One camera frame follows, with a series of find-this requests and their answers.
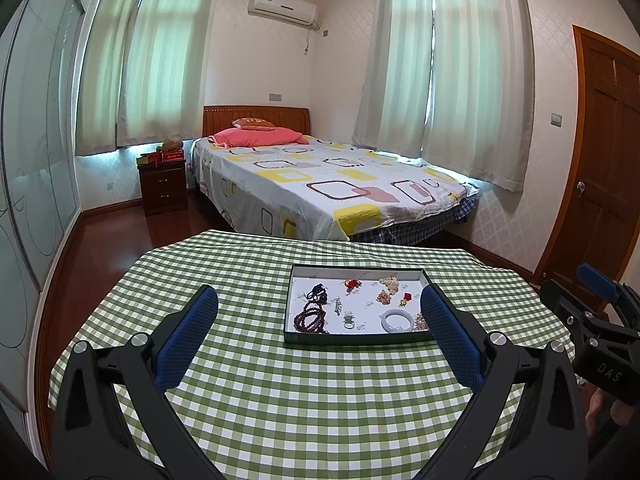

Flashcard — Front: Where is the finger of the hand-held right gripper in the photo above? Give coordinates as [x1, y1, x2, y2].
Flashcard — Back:
[539, 279, 608, 341]
[576, 262, 640, 311]

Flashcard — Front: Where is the person's right hand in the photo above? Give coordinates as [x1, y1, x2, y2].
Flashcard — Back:
[585, 389, 640, 438]

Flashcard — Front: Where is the blue plaid bed sheet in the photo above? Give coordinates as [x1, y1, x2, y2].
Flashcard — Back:
[347, 195, 476, 247]

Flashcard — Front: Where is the frosted glass sliding wardrobe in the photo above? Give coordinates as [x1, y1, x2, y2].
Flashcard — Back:
[0, 0, 83, 411]

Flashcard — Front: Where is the orange cushion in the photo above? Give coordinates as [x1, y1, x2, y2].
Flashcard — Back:
[231, 116, 276, 131]

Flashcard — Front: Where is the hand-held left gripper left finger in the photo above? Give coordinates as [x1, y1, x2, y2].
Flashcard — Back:
[47, 284, 226, 480]

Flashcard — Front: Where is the pink pillow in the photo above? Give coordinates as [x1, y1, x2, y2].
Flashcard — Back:
[207, 126, 311, 150]

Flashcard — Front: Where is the black bead tassel bracelet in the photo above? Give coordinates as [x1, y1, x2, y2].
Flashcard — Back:
[302, 284, 331, 306]

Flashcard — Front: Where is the white patterned bedsheet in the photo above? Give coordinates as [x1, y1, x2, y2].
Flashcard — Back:
[192, 134, 480, 243]

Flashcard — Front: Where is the dark green shallow box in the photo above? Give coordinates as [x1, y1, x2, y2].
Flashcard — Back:
[283, 263, 437, 347]

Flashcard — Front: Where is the white wall air conditioner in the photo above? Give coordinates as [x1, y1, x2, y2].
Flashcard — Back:
[247, 0, 320, 31]

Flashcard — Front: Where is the white jade bangle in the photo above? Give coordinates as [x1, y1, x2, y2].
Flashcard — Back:
[381, 310, 416, 333]

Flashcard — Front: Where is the brown wooden door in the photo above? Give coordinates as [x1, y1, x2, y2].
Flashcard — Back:
[532, 25, 640, 286]

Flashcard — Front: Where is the wooden bed headboard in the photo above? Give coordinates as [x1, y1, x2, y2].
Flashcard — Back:
[202, 105, 312, 140]

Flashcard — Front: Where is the dark red bead bracelet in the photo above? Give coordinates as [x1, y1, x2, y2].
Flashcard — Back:
[293, 305, 331, 335]

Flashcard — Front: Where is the green checked tablecloth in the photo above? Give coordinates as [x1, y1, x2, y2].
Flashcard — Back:
[47, 230, 576, 480]

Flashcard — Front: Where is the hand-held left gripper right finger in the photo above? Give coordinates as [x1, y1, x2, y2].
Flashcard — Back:
[419, 283, 593, 480]

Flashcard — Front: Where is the white curtain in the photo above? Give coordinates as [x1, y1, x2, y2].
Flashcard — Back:
[116, 0, 218, 148]
[351, 0, 435, 151]
[420, 0, 531, 193]
[75, 0, 151, 157]

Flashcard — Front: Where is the dark wooden nightstand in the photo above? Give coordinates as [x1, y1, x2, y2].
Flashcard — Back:
[137, 157, 190, 218]

